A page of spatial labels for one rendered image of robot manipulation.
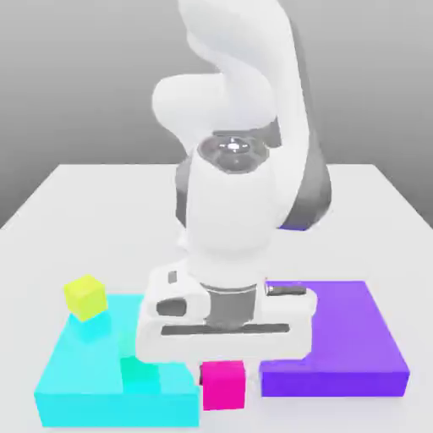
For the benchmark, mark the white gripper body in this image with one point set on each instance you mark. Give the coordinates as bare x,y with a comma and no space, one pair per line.
223,345

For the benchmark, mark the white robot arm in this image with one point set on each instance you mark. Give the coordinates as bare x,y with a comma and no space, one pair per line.
230,216

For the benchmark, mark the small magenta cube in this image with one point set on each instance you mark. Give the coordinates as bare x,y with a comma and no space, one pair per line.
223,385

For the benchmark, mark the small teal cube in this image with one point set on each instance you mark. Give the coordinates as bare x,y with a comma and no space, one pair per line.
140,377

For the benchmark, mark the small yellow cube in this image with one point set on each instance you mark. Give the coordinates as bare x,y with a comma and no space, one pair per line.
86,297

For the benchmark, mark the large purple box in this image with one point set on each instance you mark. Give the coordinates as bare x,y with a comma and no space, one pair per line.
348,338

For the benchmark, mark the large cyan box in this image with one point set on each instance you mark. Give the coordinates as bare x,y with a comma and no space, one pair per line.
84,379

